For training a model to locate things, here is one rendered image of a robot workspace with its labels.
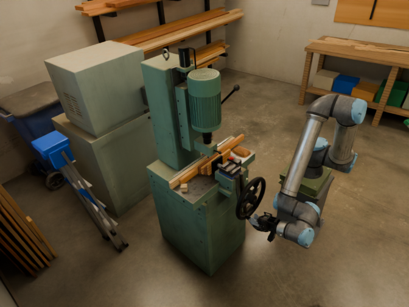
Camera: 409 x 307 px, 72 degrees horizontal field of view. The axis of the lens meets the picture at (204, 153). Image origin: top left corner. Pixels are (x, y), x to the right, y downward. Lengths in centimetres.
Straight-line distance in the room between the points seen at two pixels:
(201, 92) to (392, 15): 340
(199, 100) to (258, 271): 145
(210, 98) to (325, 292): 163
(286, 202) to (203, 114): 64
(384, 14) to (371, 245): 291
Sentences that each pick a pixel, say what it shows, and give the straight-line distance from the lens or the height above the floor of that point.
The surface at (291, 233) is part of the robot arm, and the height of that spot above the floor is 87.
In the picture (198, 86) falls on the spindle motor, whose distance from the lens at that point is 144.
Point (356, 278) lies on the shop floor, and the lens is 254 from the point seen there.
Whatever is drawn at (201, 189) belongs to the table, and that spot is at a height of 90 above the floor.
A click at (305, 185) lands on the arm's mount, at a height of 64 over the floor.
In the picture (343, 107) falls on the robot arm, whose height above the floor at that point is 138.
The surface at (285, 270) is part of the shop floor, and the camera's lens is 242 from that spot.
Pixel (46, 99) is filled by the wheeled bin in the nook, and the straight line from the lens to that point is 303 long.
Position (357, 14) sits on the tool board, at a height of 116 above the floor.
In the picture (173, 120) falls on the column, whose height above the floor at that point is 121.
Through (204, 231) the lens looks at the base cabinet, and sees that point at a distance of 189.
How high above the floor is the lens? 206
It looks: 37 degrees down
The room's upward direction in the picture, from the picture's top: 4 degrees counter-clockwise
